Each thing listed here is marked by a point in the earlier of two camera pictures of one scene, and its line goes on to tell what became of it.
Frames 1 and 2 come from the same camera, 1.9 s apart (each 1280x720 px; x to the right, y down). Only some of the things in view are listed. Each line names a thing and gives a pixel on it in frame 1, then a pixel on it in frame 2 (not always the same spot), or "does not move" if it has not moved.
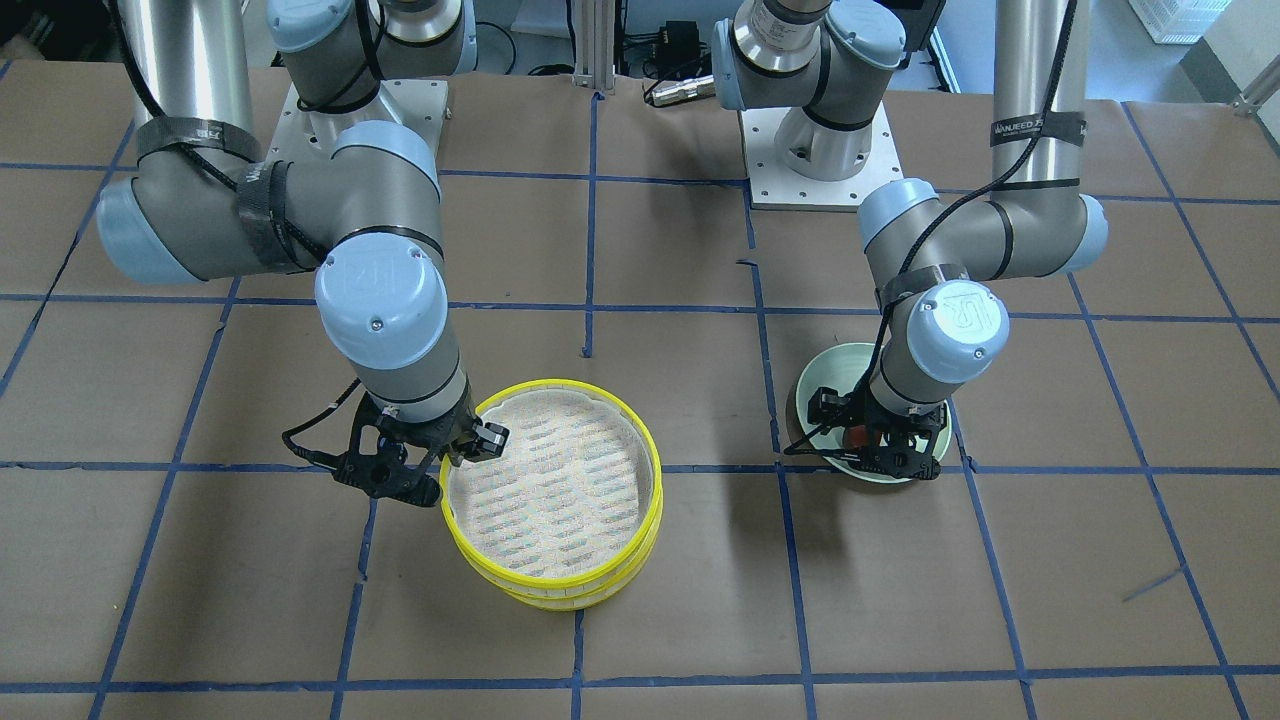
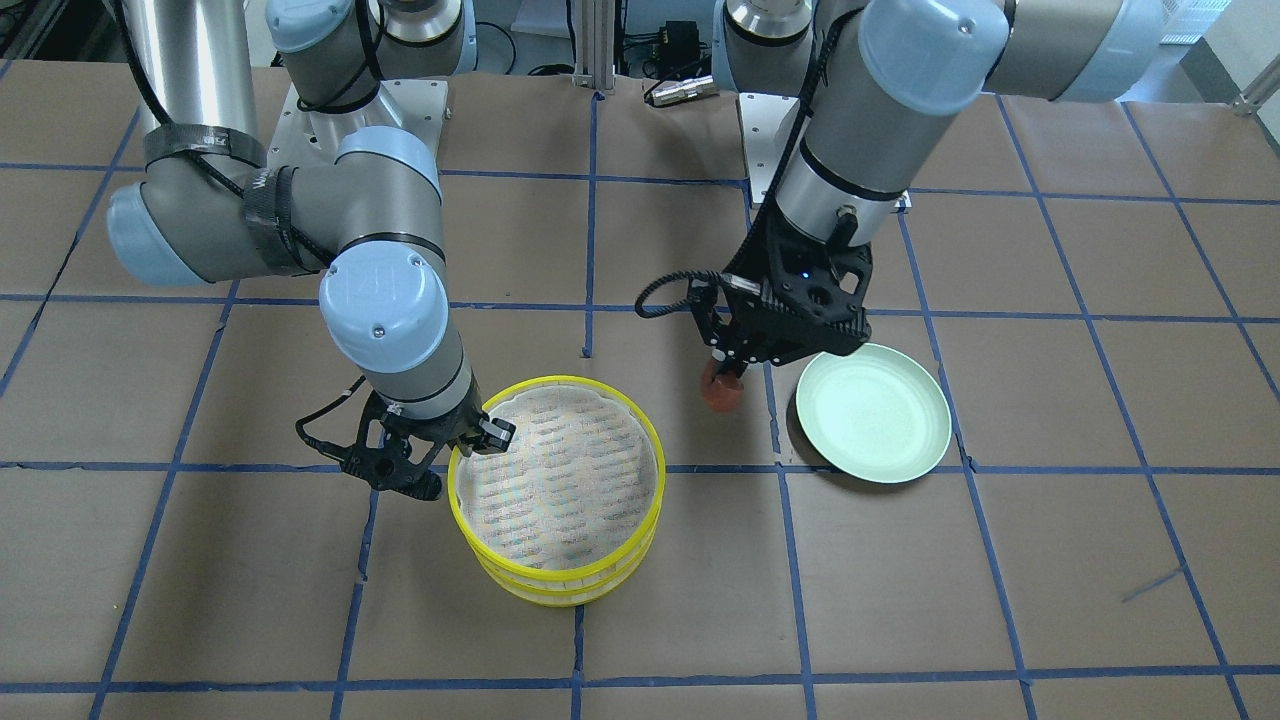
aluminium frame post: (595, 45) does not move
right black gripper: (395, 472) does not move
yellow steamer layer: (573, 503) does not move
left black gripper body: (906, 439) -> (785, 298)
